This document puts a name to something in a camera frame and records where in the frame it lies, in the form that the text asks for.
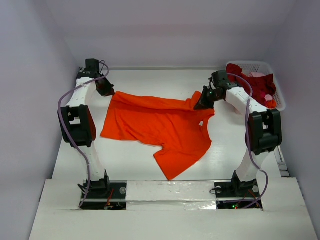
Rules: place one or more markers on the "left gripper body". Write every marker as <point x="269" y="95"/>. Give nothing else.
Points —
<point x="100" y="74"/>

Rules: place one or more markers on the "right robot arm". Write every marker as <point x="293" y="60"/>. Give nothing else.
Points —
<point x="263" y="130"/>

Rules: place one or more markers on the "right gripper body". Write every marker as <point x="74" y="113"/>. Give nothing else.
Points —
<point x="207" y="96"/>

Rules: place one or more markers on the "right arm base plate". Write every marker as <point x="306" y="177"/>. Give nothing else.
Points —
<point x="237" y="200"/>

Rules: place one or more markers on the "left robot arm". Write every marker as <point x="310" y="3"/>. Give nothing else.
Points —
<point x="78" y="128"/>

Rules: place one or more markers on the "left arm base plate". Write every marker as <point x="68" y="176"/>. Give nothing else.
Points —
<point x="113" y="200"/>

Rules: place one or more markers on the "orange t shirt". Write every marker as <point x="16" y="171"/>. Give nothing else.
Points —
<point x="174" y="125"/>

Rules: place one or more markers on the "dark red t shirt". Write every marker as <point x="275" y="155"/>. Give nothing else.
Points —
<point x="238" y="76"/>

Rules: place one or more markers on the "white plastic basket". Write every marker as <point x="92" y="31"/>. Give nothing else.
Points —
<point x="264" y="68"/>

